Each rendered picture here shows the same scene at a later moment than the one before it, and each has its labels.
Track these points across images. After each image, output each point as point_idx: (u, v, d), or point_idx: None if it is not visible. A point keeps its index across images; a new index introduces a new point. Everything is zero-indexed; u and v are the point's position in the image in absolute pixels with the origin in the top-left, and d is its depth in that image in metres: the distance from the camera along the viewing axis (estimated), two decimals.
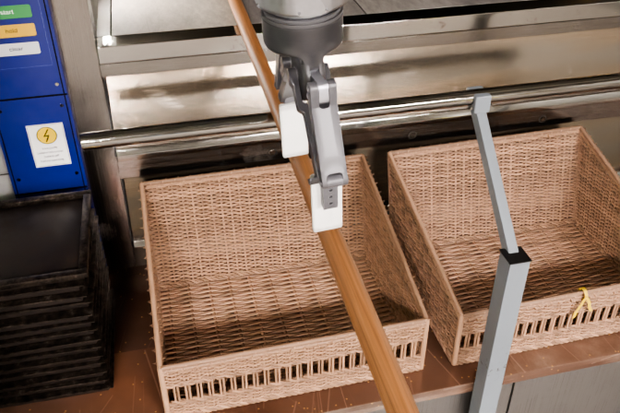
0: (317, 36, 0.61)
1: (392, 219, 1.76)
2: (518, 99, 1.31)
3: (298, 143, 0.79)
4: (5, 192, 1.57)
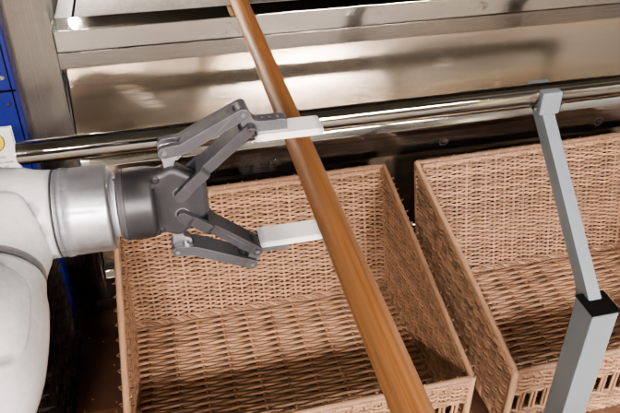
0: None
1: (419, 242, 1.46)
2: (596, 96, 1.00)
3: (304, 131, 0.71)
4: None
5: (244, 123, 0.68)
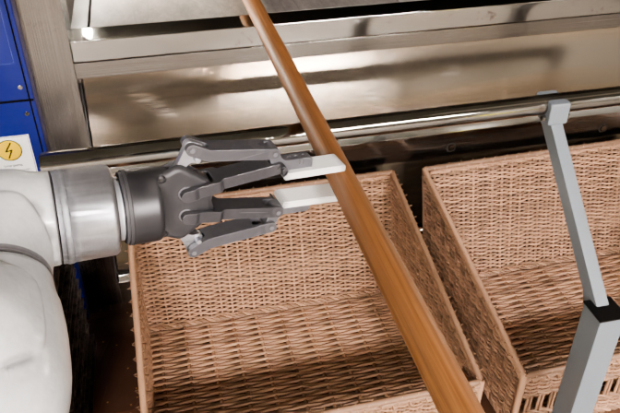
0: None
1: (426, 247, 1.49)
2: (602, 106, 1.03)
3: (326, 169, 0.74)
4: None
5: (273, 162, 0.71)
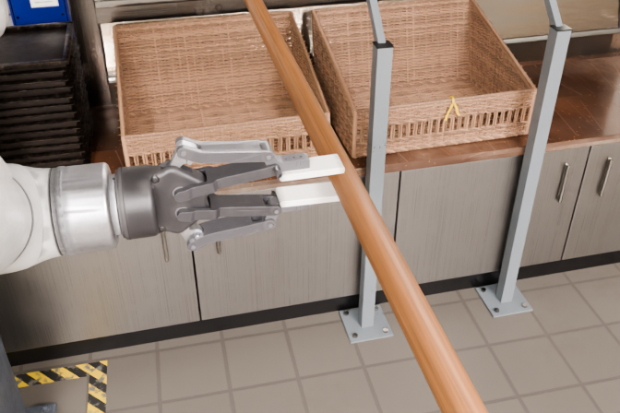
0: None
1: (316, 66, 2.21)
2: None
3: (326, 170, 0.74)
4: None
5: (268, 163, 0.71)
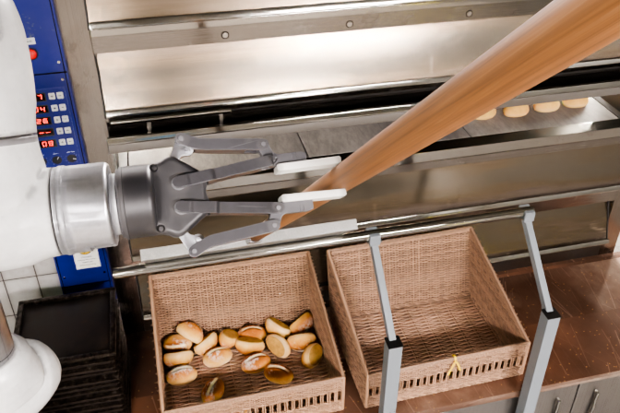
0: (137, 237, 0.70)
1: (330, 297, 2.43)
2: (400, 235, 1.97)
3: (323, 166, 0.75)
4: (53, 284, 2.24)
5: (265, 155, 0.73)
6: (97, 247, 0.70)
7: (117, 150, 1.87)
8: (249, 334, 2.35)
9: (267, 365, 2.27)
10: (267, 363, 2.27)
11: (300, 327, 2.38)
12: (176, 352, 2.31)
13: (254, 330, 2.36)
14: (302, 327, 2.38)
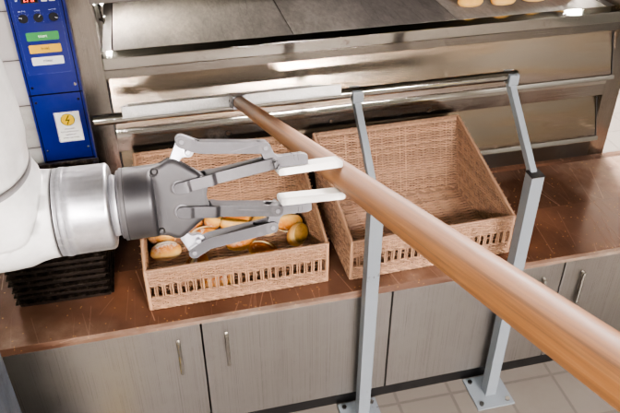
0: (138, 238, 0.71)
1: (316, 182, 2.42)
2: (383, 94, 1.96)
3: (324, 167, 0.74)
4: (37, 159, 2.23)
5: (267, 158, 0.72)
6: None
7: (98, 0, 1.86)
8: (234, 216, 2.34)
9: (251, 242, 2.26)
10: (251, 241, 2.25)
11: None
12: None
13: None
14: None
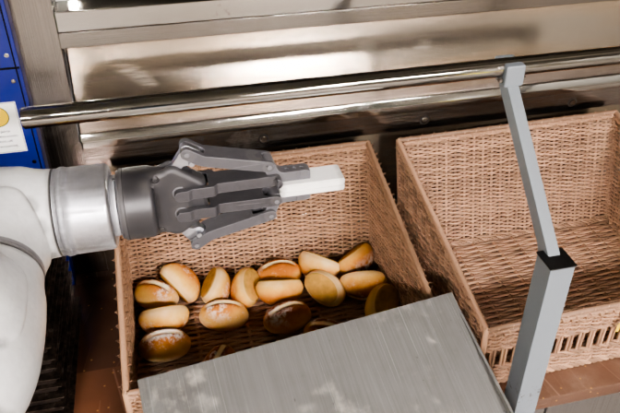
0: None
1: (401, 217, 1.54)
2: (557, 70, 1.08)
3: (326, 180, 0.75)
4: None
5: (269, 174, 0.72)
6: None
7: None
8: (276, 272, 1.46)
9: (305, 321, 1.37)
10: (304, 317, 1.37)
11: (358, 264, 1.48)
12: (149, 293, 1.41)
13: (283, 265, 1.47)
14: (361, 265, 1.49)
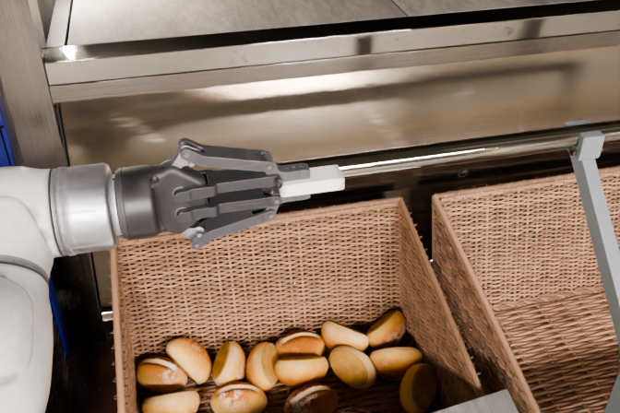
0: None
1: (436, 280, 1.37)
2: None
3: (326, 180, 0.75)
4: None
5: (269, 173, 0.72)
6: None
7: None
8: (297, 348, 1.29)
9: (332, 408, 1.20)
10: (332, 405, 1.20)
11: (389, 336, 1.31)
12: (153, 375, 1.24)
13: (305, 339, 1.30)
14: (393, 337, 1.31)
